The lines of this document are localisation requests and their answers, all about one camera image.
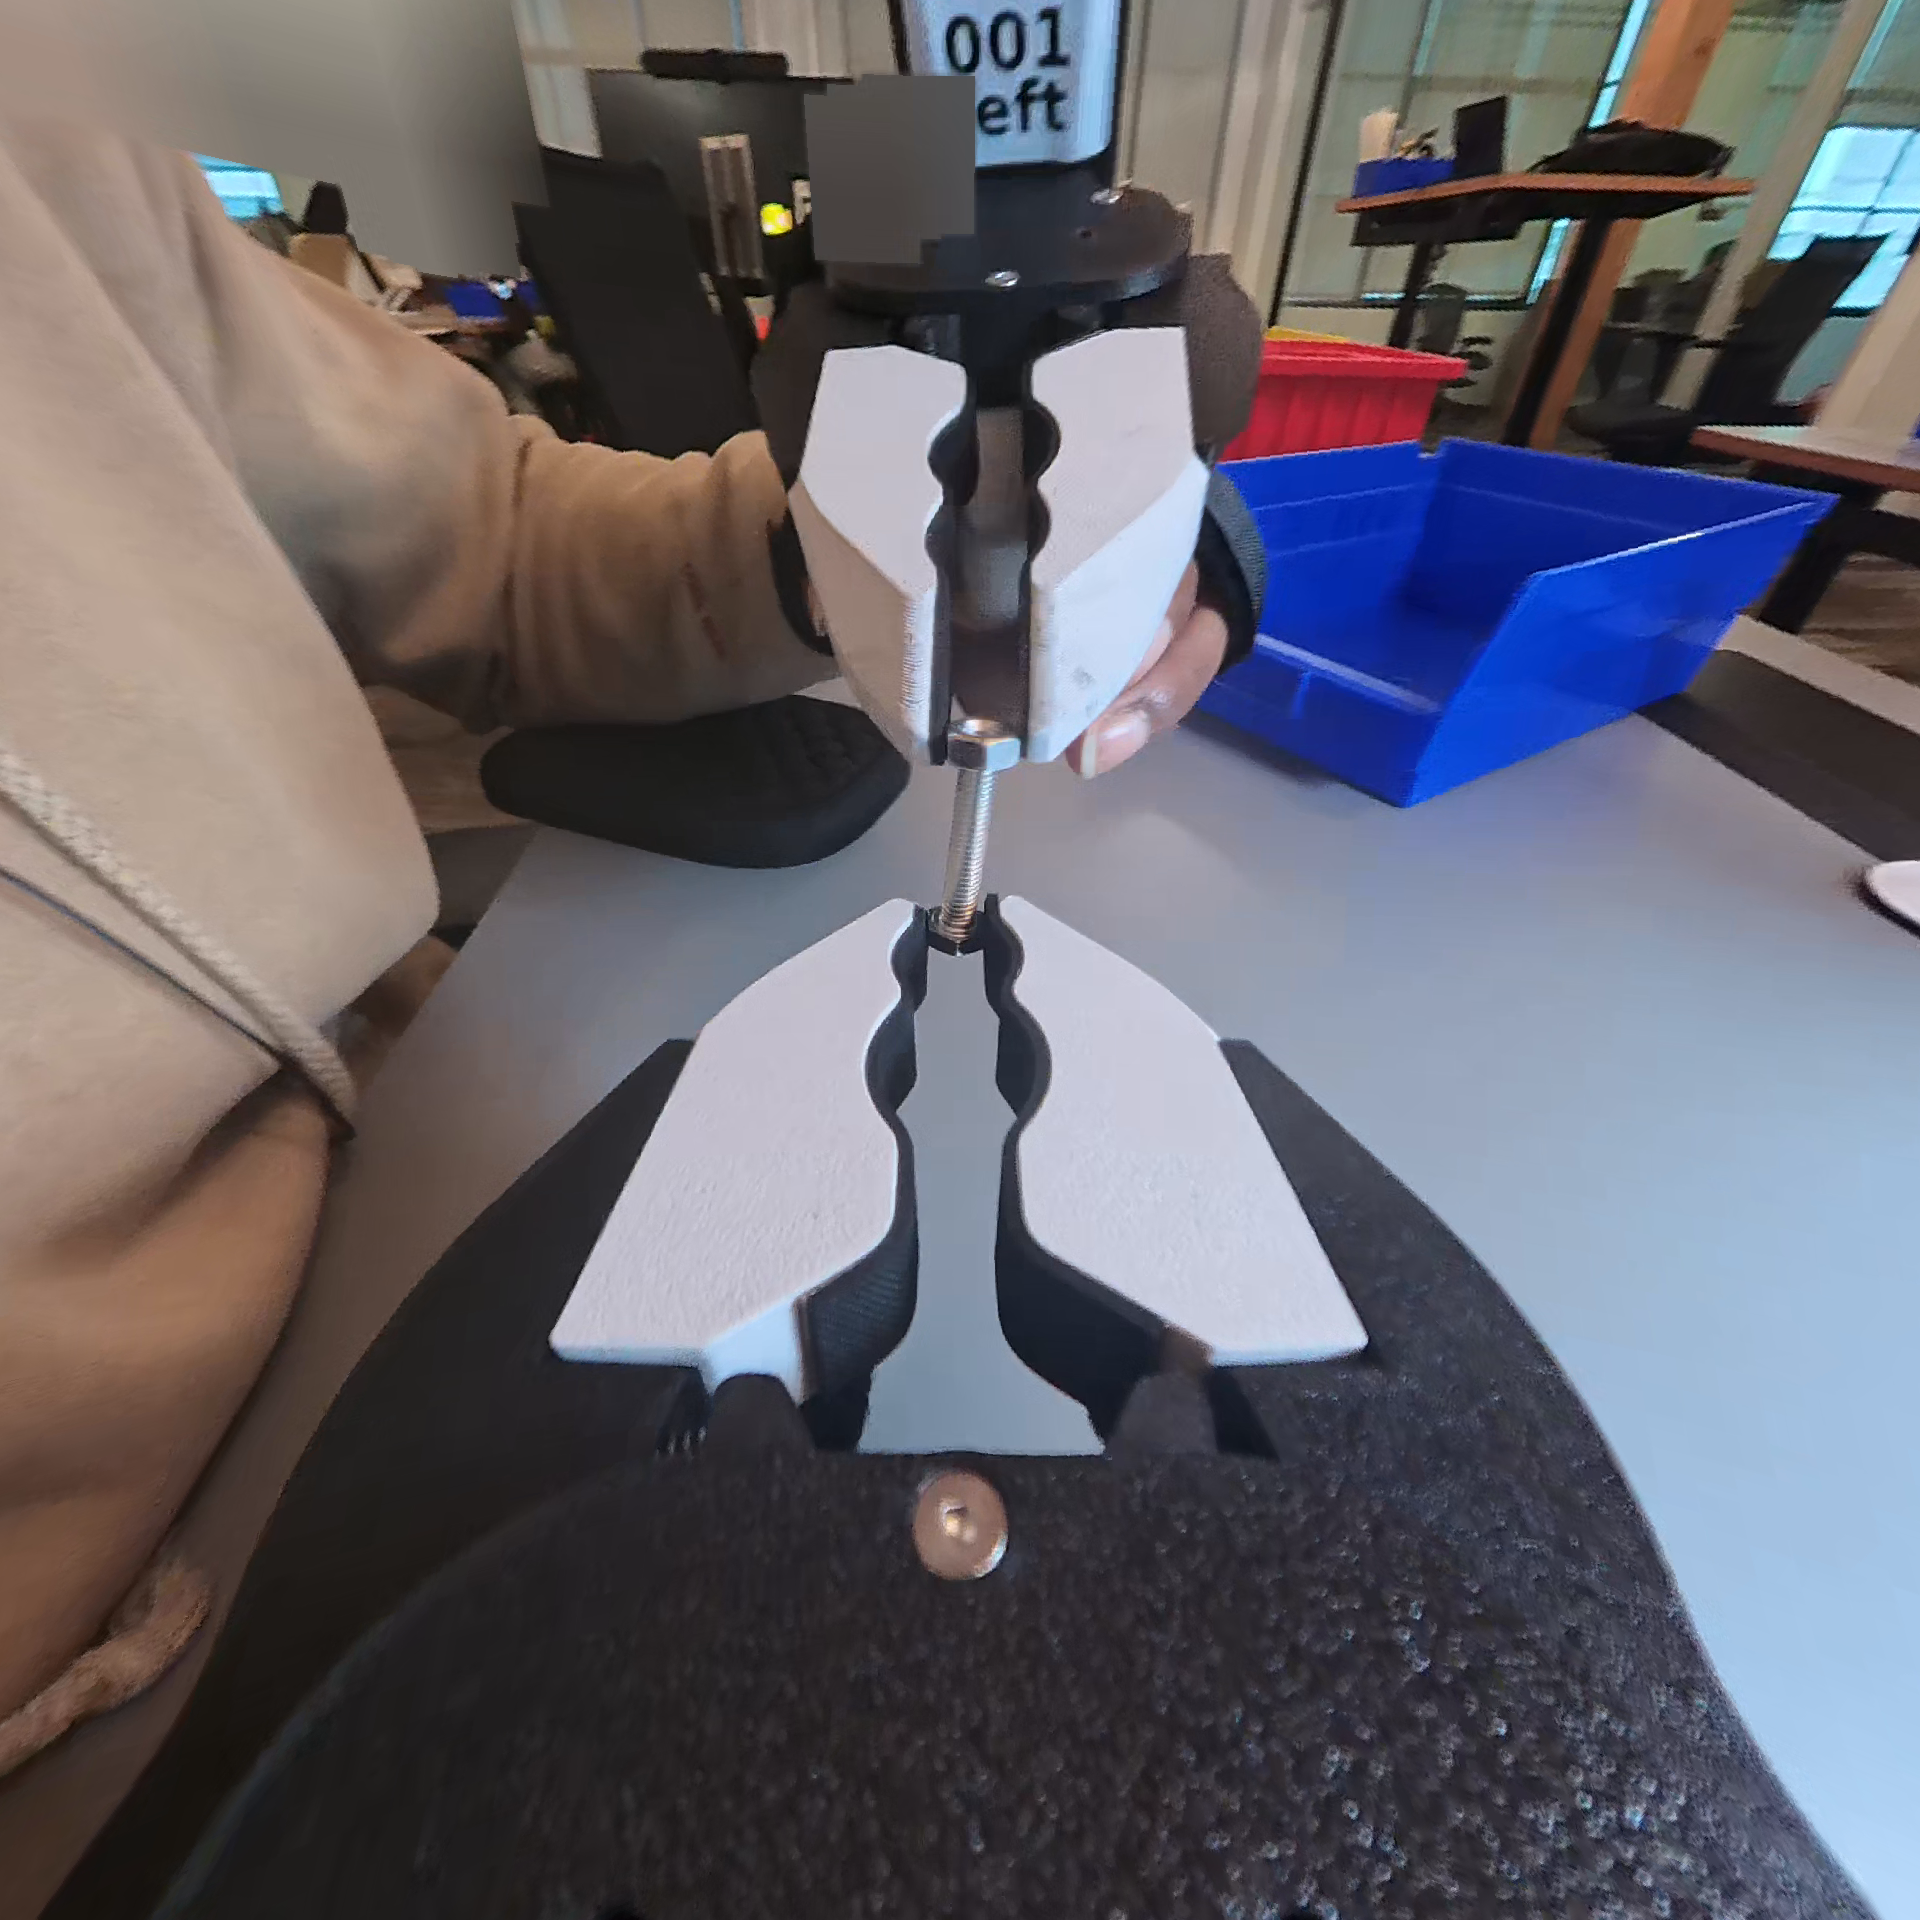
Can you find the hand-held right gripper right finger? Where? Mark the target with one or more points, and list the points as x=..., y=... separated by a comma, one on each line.
x=1188, y=1186

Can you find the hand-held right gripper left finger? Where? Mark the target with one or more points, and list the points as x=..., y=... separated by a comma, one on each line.
x=738, y=1186

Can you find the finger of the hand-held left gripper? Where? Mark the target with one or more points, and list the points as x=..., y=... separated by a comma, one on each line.
x=1125, y=509
x=873, y=509

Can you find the silver bolt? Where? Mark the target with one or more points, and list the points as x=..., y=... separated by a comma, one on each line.
x=979, y=826

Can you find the silver nut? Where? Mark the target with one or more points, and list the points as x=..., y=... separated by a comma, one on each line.
x=961, y=923

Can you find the white tablet stand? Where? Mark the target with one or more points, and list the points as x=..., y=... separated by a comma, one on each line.
x=1898, y=893

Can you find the person's left forearm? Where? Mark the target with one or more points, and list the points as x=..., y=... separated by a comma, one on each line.
x=602, y=556

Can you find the person's left hand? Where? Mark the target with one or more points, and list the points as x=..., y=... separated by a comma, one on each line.
x=1172, y=697

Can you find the red plastic bin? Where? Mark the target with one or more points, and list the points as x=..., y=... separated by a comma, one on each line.
x=1335, y=395

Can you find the black chair armrest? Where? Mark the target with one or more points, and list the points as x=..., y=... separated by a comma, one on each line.
x=692, y=786

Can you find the blue plastic bin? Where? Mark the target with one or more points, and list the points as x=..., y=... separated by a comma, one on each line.
x=1501, y=631

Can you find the wooden standing desk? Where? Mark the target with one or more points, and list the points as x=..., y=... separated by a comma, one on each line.
x=1562, y=195

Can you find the person's beige hoodie torso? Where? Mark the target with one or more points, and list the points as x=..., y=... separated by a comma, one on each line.
x=153, y=1201

